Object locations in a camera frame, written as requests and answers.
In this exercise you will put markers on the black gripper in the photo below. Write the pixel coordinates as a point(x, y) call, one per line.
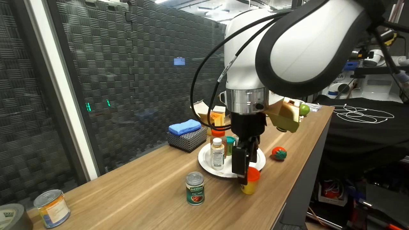
point(248, 126)

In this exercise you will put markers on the yellow container with orange lid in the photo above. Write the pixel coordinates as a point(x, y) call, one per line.
point(252, 185)

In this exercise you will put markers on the pill bottle with green label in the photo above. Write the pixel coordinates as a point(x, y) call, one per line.
point(217, 154)

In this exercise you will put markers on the spice bottle with orange lid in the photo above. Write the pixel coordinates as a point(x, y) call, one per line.
point(217, 133)

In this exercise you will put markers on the green tin can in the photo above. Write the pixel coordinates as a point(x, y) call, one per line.
point(194, 190)

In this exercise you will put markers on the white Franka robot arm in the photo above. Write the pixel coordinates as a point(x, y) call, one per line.
point(307, 43)

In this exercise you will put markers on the white paper plate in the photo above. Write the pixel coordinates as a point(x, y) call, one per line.
point(206, 163)

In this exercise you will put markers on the open yellow cardboard box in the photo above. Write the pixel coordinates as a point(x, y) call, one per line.
point(212, 117)

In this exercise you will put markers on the grey patterned block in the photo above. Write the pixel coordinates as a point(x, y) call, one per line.
point(187, 141)

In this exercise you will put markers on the blue folded cloth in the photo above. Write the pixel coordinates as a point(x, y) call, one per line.
point(184, 127)

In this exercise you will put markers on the green apple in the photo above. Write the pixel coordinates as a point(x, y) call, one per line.
point(304, 110)

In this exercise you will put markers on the black cloth covered table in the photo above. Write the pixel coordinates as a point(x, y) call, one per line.
point(366, 141)

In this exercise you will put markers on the glass jar with orange label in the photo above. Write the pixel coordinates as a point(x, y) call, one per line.
point(52, 211)

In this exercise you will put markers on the grey round tin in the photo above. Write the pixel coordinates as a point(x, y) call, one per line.
point(13, 218)

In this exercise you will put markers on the white camera with black face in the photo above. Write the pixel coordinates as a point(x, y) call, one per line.
point(222, 98)

